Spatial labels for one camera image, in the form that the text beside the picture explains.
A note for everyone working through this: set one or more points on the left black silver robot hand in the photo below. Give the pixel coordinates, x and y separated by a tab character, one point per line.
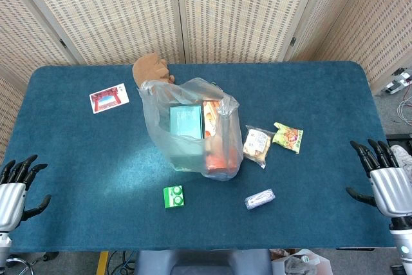
11	197

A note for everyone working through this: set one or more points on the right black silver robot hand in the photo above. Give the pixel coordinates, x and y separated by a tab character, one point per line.
392	191

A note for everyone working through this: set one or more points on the clear plastic bag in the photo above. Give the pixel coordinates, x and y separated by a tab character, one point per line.
157	117

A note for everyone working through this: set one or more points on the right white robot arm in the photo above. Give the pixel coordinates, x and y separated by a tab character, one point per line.
402	239

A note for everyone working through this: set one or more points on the crumpled plastic bag with bottle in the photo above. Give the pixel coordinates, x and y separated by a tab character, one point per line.
302	263

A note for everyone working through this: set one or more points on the white shoe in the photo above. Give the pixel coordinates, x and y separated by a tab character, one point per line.
402	159

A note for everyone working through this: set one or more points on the chrome chair base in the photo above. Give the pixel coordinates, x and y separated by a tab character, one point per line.
19	260

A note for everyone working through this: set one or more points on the woven folding screen panel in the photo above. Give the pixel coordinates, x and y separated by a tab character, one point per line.
386	14
328	14
241	14
6	110
112	14
19	30

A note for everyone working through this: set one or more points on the white power strip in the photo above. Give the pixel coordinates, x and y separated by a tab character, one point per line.
397	83

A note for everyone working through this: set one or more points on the green snack packet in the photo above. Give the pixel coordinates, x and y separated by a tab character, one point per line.
288	137

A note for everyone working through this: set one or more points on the postcard with red gate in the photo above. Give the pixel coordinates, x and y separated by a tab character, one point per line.
108	98

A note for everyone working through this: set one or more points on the clear packet of biscuits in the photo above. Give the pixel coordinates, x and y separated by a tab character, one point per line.
257	144

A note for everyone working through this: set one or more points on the green toy brick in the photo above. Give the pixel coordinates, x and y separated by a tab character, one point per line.
174	197

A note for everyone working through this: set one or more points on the black screen hinge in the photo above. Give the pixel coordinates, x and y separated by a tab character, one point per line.
62	43
293	42

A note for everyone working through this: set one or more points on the brown plush toy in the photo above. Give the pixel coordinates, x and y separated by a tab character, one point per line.
149	69

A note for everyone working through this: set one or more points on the teal cardboard box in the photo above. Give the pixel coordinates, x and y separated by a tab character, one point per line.
186	122

